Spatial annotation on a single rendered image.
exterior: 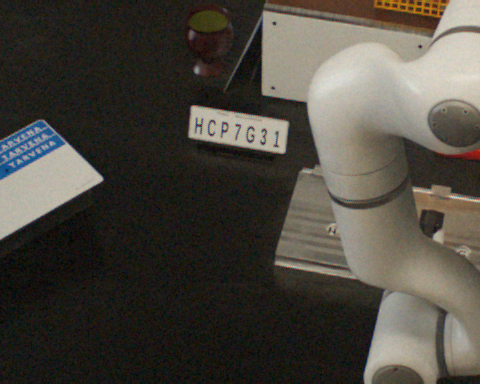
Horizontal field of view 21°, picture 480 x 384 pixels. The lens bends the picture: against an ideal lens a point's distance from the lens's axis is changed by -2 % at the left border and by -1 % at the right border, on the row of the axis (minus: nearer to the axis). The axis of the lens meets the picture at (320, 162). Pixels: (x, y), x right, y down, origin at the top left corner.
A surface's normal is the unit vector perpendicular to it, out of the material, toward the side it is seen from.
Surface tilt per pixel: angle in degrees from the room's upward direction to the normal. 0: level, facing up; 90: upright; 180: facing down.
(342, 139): 87
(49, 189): 0
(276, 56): 90
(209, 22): 0
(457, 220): 0
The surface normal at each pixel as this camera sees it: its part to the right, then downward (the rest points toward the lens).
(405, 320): -0.09, -0.85
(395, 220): 0.53, 0.43
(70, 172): 0.04, -0.70
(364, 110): -0.60, 0.57
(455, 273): 0.53, -0.59
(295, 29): -0.20, 0.69
